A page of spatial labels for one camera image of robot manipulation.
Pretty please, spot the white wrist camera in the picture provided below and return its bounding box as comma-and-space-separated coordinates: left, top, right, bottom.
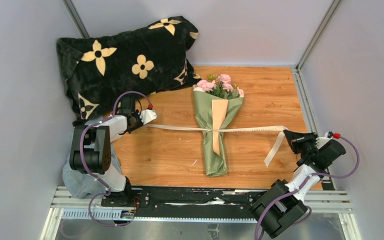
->
315, 132, 332, 149
139, 109, 157, 125

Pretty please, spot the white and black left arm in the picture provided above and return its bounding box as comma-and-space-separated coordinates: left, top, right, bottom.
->
68, 91, 156, 207

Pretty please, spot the aluminium frame rail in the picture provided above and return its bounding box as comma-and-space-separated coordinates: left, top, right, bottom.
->
40, 186, 362, 240

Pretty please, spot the pink fake flower stem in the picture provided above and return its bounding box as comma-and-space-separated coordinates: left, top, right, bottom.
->
193, 79, 217, 93
210, 74, 235, 100
233, 86, 245, 98

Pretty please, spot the cream ribbon strap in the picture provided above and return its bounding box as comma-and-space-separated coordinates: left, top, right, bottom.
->
143, 123, 290, 168

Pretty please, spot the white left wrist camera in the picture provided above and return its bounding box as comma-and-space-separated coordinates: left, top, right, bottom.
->
139, 109, 157, 125

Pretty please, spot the black floral pillow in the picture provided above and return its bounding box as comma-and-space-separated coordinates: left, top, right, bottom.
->
56, 16, 201, 125

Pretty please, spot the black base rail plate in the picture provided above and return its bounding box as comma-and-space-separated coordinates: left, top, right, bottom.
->
101, 186, 268, 221

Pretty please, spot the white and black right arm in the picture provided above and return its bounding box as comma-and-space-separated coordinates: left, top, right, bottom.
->
249, 129, 346, 240

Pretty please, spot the green and peach wrapping paper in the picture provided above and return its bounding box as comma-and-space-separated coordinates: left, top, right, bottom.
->
193, 90, 244, 177

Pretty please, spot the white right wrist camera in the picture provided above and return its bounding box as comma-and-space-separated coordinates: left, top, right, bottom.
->
315, 132, 332, 149

